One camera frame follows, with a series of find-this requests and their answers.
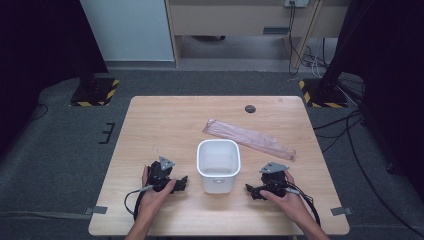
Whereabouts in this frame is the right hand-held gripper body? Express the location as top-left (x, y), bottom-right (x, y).
top-left (259, 161), bottom-right (290, 198)

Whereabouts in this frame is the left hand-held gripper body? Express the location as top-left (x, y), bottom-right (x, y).
top-left (145, 155), bottom-right (178, 194)

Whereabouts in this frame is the white plastic bin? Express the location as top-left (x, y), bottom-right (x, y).
top-left (195, 138), bottom-right (242, 195)

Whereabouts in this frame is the pink plastic bag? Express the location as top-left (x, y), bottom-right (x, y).
top-left (202, 117), bottom-right (297, 162)

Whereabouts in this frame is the person's left hand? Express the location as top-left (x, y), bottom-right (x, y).
top-left (138, 165), bottom-right (177, 223)

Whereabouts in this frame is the person's right hand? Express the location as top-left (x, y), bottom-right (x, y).
top-left (259, 170), bottom-right (313, 228)

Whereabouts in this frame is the grey tape piece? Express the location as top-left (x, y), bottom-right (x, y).
top-left (83, 205), bottom-right (109, 216)
top-left (330, 206), bottom-right (355, 217)

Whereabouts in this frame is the striped black stand base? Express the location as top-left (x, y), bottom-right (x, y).
top-left (298, 78), bottom-right (349, 109)
top-left (69, 77), bottom-right (120, 108)

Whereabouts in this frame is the grey desk label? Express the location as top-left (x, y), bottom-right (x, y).
top-left (262, 26), bottom-right (290, 36)

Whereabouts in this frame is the dark curtain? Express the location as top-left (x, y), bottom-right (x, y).
top-left (328, 0), bottom-right (424, 203)
top-left (0, 0), bottom-right (110, 159)

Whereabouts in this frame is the grey power socket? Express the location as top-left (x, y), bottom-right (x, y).
top-left (283, 0), bottom-right (310, 9)

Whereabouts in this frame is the left hand-held gripper cable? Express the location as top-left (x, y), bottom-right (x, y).
top-left (123, 185), bottom-right (155, 222)

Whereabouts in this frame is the hand-held gripper cable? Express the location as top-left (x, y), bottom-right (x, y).
top-left (123, 185), bottom-right (155, 222)
top-left (284, 185), bottom-right (322, 228)

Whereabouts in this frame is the right hand-held gripper cable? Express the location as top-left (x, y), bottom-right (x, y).
top-left (284, 185), bottom-right (322, 228)

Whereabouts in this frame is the black stand post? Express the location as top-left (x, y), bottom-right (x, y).
top-left (78, 49), bottom-right (100, 92)
top-left (318, 0), bottom-right (372, 97)

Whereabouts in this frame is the white cable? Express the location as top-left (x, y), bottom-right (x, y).
top-left (309, 38), bottom-right (322, 80)

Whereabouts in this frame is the black cable bundle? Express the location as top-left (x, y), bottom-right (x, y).
top-left (299, 45), bottom-right (332, 77)

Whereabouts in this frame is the thin black floor cable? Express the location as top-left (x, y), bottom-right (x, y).
top-left (29, 103), bottom-right (50, 122)

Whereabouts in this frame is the black hanging cable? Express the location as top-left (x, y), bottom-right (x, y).
top-left (287, 2), bottom-right (301, 77)

